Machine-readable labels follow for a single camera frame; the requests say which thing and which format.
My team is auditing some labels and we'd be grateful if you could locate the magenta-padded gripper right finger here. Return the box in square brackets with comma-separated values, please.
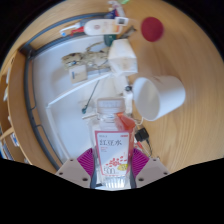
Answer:
[128, 148, 171, 189]

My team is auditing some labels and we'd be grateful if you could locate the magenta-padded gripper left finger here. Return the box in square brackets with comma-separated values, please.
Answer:
[54, 148, 98, 190]

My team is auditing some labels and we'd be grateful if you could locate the pink drink bottle white cap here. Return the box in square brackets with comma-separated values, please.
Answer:
[90, 97, 136, 189]

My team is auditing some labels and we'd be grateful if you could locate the black charger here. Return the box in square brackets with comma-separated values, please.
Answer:
[134, 128, 150, 142]

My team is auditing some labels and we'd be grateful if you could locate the white plastic cup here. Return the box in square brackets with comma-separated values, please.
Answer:
[132, 75, 186, 122]

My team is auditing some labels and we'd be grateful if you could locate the white paper box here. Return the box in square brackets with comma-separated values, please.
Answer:
[108, 38, 139, 76]

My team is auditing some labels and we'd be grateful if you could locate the flat round red coaster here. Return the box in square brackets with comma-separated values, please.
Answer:
[140, 16, 165, 43]

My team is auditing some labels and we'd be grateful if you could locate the white pump bottle red nozzle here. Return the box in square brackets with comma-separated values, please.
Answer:
[69, 18, 129, 37]

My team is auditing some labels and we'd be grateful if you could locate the dark green cable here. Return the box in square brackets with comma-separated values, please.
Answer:
[81, 79, 101, 114]

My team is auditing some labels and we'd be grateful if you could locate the grey metal desk frame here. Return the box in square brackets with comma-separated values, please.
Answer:
[19, 12, 111, 168]

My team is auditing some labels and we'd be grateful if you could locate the white wall-mounted box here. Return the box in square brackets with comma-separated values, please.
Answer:
[69, 64, 88, 84]

